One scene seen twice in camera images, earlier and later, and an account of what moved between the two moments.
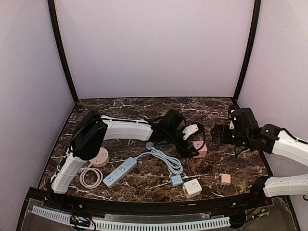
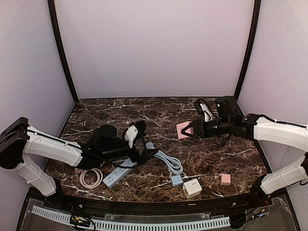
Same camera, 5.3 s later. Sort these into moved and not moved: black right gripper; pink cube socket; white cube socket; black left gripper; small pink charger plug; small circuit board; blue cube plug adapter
Moved: pink cube socket; black right gripper; black left gripper
Not moved: small pink charger plug; blue cube plug adapter; white cube socket; small circuit board
